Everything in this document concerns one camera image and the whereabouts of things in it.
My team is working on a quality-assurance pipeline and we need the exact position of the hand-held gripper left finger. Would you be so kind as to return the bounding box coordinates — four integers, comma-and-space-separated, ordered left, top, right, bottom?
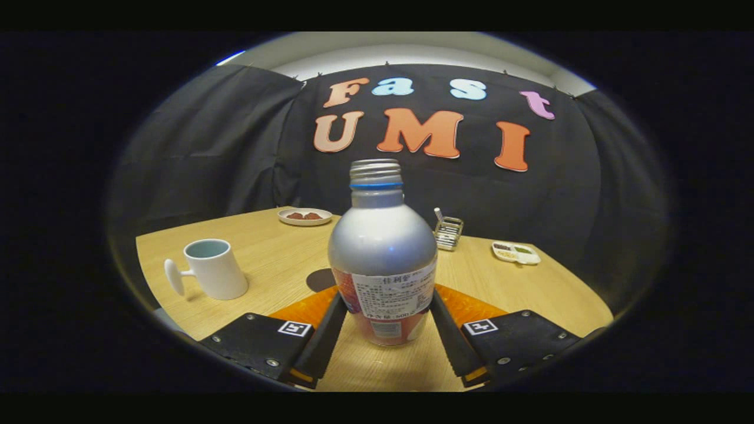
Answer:
199, 286, 349, 390

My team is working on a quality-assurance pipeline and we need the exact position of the white cup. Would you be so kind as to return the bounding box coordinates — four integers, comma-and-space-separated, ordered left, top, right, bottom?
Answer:
164, 238, 249, 301

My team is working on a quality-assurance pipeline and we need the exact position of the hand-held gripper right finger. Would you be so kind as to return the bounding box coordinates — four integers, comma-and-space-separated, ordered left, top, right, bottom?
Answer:
430, 284, 584, 389

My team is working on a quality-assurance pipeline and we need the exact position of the white round plate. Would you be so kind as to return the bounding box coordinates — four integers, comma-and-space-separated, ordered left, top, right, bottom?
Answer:
277, 207, 333, 227

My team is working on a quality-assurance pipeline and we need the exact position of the metal wire basket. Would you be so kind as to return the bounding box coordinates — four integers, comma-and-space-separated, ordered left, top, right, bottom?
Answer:
434, 216, 465, 252

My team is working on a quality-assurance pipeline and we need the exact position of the silver juice bottle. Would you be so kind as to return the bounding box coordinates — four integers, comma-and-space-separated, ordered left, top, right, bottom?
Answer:
328, 158, 439, 347

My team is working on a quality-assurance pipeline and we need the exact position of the black backdrop cloth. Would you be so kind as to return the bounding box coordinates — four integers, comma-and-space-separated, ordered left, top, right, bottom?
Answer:
106, 62, 669, 307

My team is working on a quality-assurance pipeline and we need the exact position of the white divided dish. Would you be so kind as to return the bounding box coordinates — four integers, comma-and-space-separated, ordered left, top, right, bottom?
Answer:
491, 241, 541, 266

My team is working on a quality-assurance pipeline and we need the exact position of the dark brown round coaster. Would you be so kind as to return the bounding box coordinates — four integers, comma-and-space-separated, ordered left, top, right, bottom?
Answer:
306, 269, 338, 293

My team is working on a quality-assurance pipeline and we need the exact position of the wooden table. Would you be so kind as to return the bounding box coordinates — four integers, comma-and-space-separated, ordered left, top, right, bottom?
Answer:
135, 206, 614, 392

